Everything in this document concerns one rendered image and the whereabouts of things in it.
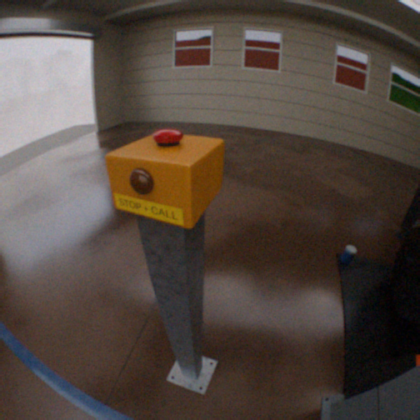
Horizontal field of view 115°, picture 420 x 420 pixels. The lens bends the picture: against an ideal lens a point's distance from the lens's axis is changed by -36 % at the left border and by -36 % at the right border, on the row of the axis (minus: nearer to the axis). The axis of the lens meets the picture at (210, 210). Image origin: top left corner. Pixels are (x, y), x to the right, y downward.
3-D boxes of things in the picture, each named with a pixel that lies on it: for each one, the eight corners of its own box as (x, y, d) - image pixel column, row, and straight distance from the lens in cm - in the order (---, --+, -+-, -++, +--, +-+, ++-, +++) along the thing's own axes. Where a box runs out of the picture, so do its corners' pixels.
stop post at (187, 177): (182, 349, 122) (149, 124, 41) (217, 361, 120) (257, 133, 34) (166, 380, 118) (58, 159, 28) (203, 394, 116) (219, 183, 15)
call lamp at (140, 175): (136, 188, 26) (132, 163, 25) (158, 192, 24) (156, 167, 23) (127, 195, 25) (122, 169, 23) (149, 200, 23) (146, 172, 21)
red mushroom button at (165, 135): (162, 139, 30) (162, 125, 30) (188, 142, 28) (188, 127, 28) (146, 147, 27) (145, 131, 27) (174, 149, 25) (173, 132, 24)
